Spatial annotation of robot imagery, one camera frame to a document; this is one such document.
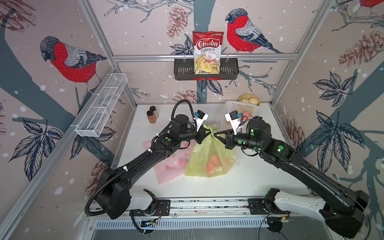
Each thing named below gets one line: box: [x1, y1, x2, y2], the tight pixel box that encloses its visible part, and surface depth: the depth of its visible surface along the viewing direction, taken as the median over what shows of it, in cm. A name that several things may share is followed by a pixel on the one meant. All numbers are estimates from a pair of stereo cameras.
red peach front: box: [206, 163, 216, 174], surface depth 83 cm
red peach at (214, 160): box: [210, 155, 220, 166], surface depth 83 cm
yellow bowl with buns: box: [239, 93, 261, 107], surface depth 120 cm
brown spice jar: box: [146, 110, 157, 124], surface depth 106 cm
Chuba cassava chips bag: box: [192, 31, 224, 75], surface depth 87 cm
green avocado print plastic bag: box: [184, 124, 236, 178], surface depth 77 cm
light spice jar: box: [149, 105, 159, 119], surface depth 108 cm
